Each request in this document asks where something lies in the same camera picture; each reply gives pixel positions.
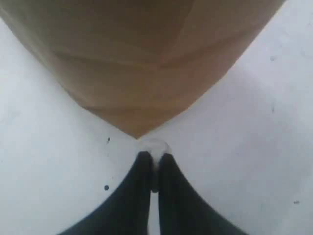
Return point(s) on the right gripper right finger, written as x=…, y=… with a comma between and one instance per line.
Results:
x=181, y=210

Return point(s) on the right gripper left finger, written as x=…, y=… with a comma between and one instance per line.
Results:
x=126, y=210

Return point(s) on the brown paper shopping bag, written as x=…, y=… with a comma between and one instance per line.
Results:
x=137, y=63

